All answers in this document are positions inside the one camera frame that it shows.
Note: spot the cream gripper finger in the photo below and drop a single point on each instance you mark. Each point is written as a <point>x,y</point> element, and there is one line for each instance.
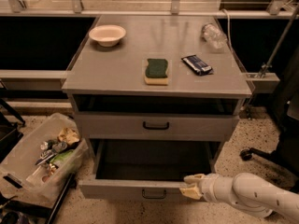
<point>194,179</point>
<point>192,192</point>

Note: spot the grey top drawer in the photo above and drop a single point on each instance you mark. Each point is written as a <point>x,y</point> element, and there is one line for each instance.
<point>156,126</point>

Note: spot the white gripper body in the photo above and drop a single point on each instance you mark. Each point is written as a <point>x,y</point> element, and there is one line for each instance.
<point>207,186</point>

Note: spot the dark blue snack packet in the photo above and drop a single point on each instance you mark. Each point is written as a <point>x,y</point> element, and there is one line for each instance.
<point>198,66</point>

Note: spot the black office chair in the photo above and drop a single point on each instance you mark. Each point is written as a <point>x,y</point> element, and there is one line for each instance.
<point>284,109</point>

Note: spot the crumpled yellow wrapper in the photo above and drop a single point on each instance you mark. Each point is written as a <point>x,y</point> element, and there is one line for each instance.
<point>68,136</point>

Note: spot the grey drawer cabinet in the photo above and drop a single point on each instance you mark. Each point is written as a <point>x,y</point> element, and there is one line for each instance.
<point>111,80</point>

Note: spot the metal can in bin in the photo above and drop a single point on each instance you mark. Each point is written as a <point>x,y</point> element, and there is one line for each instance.
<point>59,147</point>

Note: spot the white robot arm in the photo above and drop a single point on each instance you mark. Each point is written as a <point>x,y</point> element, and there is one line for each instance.
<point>245,192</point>

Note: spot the green packet in bin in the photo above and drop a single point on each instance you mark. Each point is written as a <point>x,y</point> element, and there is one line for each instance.
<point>60,158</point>

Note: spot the green yellow sponge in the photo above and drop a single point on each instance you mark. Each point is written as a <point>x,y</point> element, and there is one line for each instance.
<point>156,72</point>

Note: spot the clear plastic bottle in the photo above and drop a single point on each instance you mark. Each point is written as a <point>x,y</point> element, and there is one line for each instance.
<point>214,36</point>

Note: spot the white bowl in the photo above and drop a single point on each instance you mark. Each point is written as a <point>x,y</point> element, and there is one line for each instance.
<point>107,35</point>

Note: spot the clear plastic storage bin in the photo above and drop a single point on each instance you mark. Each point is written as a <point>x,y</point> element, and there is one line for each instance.
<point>28,163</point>

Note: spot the grey drawer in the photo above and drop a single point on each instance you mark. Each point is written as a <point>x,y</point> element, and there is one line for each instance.
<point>146,170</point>
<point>156,126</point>

